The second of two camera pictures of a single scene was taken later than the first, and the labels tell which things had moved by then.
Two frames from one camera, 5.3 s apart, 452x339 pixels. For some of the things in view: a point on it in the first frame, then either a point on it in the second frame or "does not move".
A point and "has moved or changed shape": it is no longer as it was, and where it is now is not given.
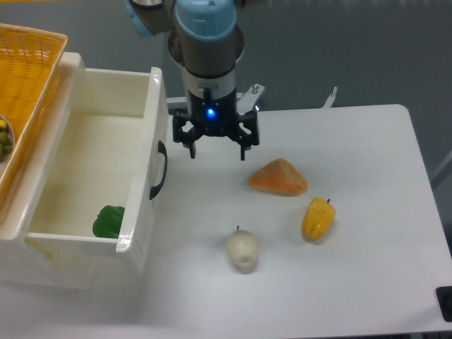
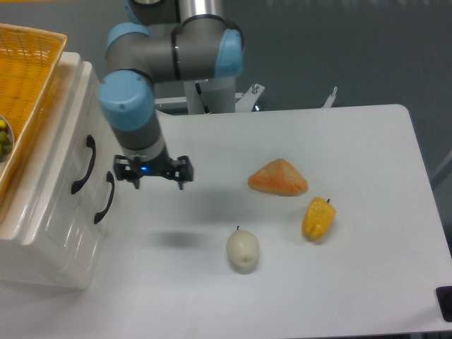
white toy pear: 243,248 does not move
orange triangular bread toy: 281,177 does not move
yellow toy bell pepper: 318,218 does not move
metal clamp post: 330,100 does not move
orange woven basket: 30,61 does not move
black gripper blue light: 215,118 → 181,170
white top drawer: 104,177 has moved or changed shape
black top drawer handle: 154,190 → 91,143
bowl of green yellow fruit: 7,138 does not move
